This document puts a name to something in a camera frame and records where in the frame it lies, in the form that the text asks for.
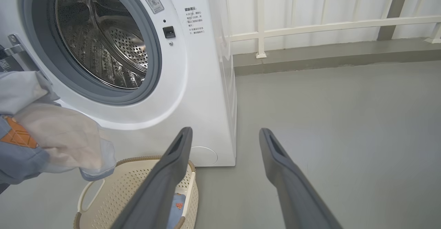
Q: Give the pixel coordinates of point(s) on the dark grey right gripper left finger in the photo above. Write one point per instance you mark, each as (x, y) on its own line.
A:
(162, 187)

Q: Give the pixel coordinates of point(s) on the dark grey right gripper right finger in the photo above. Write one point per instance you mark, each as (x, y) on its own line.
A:
(296, 194)

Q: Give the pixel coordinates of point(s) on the pale blue garment small prints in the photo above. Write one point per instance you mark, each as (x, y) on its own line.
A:
(176, 211)

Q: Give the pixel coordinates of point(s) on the white cloth garment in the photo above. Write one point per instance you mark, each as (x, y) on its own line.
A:
(69, 136)

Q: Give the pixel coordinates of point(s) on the blue garment with orange patches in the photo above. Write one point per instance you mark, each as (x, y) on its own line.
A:
(17, 167)

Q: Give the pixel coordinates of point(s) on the black round glass washer door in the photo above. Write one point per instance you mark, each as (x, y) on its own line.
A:
(8, 61)

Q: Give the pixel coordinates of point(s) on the cream perforated laundry basket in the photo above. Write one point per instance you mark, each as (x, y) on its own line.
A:
(120, 187)

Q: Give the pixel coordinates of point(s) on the white front-load washing machine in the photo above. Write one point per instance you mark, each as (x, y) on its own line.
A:
(193, 101)

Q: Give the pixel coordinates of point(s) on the black door latch socket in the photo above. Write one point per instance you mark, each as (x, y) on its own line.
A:
(168, 32)

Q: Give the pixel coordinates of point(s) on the round white filter cover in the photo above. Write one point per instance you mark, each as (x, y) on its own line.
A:
(205, 156)

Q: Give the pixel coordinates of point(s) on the white metal railing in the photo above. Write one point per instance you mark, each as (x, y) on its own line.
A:
(310, 27)

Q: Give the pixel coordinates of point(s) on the grey post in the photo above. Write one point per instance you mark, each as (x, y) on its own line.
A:
(394, 11)

